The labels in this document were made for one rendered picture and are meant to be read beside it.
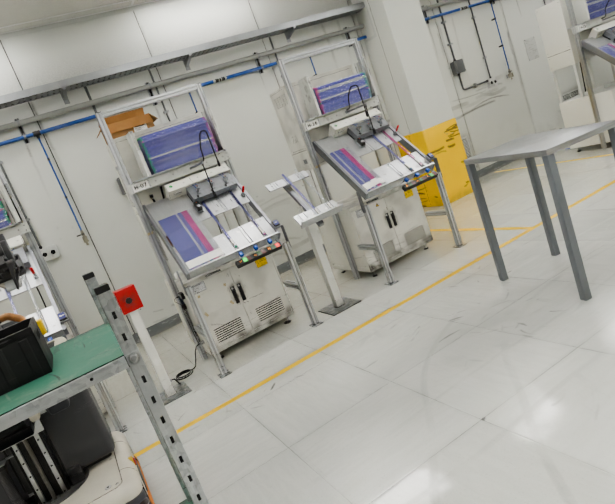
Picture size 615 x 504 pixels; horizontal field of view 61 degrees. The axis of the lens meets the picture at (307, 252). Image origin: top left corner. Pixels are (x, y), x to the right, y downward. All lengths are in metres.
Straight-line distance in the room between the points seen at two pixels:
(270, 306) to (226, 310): 0.34
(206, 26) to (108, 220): 2.20
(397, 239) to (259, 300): 1.32
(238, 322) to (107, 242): 1.89
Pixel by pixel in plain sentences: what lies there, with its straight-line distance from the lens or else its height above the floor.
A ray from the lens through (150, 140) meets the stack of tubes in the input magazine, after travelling 3.86.
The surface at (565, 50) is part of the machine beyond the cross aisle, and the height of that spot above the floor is 1.17.
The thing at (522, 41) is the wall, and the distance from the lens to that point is 8.38.
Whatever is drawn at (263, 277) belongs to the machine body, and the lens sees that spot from 3.88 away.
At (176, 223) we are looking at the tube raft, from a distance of 3.68.
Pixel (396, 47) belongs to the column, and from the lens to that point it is 6.21.
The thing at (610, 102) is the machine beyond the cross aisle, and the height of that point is 0.49.
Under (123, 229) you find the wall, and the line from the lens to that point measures 5.29.
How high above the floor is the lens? 1.22
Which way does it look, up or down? 11 degrees down
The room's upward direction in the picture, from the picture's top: 21 degrees counter-clockwise
